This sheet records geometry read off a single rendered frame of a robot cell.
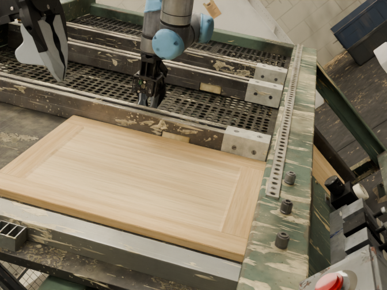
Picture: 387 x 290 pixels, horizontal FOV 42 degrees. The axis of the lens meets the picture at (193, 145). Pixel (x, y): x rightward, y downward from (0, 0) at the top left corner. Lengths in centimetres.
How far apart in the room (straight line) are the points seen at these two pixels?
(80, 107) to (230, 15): 354
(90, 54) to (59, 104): 51
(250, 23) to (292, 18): 145
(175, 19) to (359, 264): 76
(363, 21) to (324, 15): 109
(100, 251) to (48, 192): 23
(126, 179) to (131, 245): 28
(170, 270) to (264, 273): 17
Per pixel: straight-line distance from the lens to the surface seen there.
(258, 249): 98
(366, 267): 66
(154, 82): 143
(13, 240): 98
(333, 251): 114
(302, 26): 628
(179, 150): 135
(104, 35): 221
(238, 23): 490
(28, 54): 75
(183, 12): 122
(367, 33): 527
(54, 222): 99
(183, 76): 188
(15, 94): 157
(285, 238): 98
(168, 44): 123
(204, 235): 104
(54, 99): 151
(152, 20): 139
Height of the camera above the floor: 127
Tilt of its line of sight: 9 degrees down
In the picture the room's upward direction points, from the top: 41 degrees counter-clockwise
